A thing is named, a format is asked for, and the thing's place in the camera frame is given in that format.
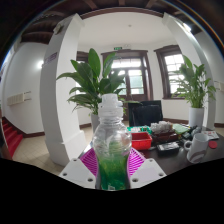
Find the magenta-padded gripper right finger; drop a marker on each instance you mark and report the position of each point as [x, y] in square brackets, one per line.
[150, 170]

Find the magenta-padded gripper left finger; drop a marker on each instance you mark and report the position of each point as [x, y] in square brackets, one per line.
[75, 170]

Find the clear bottle with green label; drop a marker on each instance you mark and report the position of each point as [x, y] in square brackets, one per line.
[111, 140]

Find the red plastic box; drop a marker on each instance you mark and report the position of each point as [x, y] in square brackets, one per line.
[141, 141]

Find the dark brown box with packets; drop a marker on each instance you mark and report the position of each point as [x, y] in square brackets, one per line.
[165, 136]

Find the green package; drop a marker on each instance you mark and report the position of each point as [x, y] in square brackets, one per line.
[138, 129]

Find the green cloth pad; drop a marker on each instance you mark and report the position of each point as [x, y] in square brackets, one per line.
[180, 128]

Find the white mug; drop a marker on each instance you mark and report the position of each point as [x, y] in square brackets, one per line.
[198, 148]

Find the flat round red coaster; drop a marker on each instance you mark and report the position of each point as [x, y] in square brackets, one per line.
[213, 144]

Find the red carpeted staircase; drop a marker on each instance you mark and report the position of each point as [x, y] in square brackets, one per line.
[13, 138]

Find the leafy plant in white pot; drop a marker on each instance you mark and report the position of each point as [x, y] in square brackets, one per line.
[90, 80]
[196, 116]

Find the dark wooden double door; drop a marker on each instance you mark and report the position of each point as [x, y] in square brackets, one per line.
[135, 83]

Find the dark framed window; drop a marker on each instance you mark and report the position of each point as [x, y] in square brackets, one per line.
[81, 56]
[173, 66]

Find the green exit sign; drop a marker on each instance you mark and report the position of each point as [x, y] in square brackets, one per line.
[117, 48]

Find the white wall radiator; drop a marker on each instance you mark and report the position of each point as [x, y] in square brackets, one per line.
[18, 98]
[220, 86]

